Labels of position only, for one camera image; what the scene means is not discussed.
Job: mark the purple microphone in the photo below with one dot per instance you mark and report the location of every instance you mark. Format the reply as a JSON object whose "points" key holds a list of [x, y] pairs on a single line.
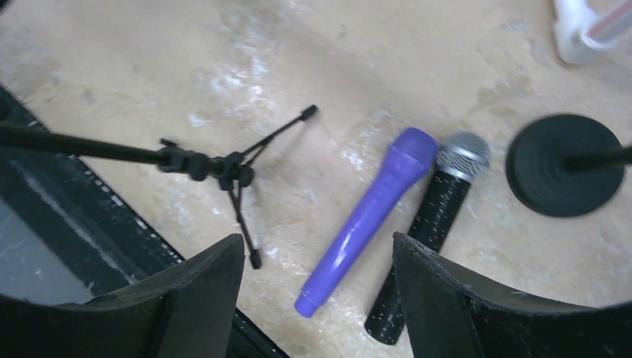
{"points": [[406, 160]]}

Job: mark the black speckled condenser microphone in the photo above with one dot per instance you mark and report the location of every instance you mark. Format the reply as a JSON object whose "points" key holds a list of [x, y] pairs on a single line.
{"points": [[461, 159]]}

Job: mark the black round-base microphone stand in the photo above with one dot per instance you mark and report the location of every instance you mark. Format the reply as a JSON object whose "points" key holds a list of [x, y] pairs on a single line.
{"points": [[566, 165]]}

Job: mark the black tripod stand with shockmount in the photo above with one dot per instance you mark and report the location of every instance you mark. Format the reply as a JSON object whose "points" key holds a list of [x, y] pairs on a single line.
{"points": [[233, 172]]}

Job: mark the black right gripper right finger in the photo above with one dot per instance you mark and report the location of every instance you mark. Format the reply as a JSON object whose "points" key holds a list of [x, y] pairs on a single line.
{"points": [[453, 311]]}

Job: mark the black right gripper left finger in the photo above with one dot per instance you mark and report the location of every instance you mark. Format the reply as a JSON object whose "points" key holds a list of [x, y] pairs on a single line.
{"points": [[183, 311]]}

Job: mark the white PVC pipe frame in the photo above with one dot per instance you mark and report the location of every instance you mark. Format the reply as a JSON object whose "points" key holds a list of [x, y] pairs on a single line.
{"points": [[581, 34]]}

